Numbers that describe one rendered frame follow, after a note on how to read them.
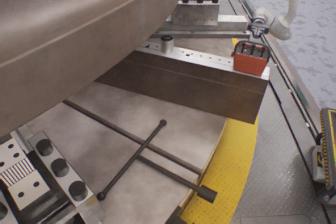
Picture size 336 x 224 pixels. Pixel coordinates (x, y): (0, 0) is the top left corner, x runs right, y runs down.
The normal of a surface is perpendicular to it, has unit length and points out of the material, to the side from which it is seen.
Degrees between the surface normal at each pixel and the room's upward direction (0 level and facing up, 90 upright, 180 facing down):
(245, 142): 0
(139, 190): 0
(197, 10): 90
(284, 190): 0
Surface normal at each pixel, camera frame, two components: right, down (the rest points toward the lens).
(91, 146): 0.00, -0.74
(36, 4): 0.76, 0.16
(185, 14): 0.01, 0.67
